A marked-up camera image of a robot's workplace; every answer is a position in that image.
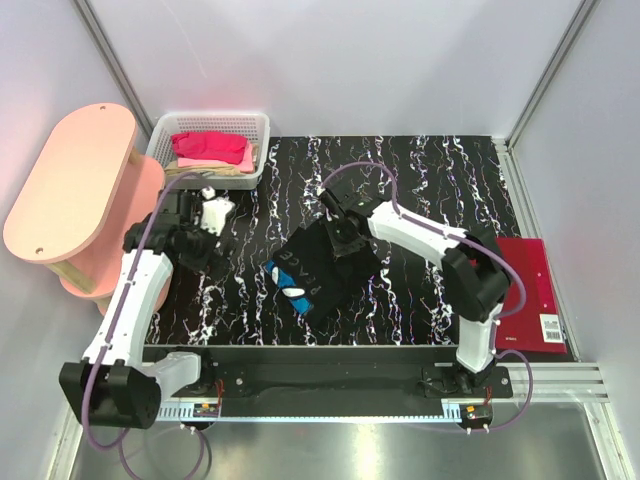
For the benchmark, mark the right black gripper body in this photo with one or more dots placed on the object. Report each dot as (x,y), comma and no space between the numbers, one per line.
(341,239)

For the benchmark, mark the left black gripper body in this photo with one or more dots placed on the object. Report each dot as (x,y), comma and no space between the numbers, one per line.
(201,251)

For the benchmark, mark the black t-shirt with daisy print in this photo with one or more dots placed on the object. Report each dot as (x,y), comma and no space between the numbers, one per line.
(313,279)

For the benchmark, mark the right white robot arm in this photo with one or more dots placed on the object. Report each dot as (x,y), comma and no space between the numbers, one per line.
(479,285)

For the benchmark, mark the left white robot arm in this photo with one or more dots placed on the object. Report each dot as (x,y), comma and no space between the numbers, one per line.
(111,386)

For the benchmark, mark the beige garment in basket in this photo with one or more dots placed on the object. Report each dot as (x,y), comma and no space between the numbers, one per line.
(224,170)

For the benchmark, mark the light pink garment in basket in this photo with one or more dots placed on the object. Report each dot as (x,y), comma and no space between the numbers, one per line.
(246,166)

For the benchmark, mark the magenta t-shirt in basket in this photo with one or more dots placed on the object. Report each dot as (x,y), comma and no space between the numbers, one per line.
(210,145)

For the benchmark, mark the black marbled table mat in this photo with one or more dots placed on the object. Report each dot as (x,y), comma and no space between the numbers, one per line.
(455,180)

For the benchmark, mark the pink three-tier wooden shelf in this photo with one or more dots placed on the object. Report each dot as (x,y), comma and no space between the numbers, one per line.
(88,186)

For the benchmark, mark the white plastic laundry basket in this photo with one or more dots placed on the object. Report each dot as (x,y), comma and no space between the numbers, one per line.
(255,127)

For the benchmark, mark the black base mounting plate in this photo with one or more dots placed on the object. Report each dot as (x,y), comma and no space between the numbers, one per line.
(248,371)

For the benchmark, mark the folded red t-shirt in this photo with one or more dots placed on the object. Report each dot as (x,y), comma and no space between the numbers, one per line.
(536,327)

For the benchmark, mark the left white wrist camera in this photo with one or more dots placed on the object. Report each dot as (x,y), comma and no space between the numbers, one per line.
(215,211)

